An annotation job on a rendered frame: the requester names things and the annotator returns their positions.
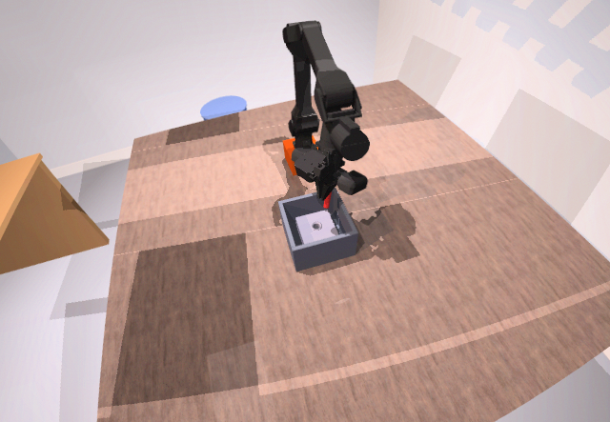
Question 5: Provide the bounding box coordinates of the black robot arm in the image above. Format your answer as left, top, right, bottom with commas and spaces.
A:
282, 20, 370, 183

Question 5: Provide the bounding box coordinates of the red peg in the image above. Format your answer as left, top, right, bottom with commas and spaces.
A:
323, 192, 332, 209

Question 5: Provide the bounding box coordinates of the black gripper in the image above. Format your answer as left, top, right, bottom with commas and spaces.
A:
291, 137, 368, 201

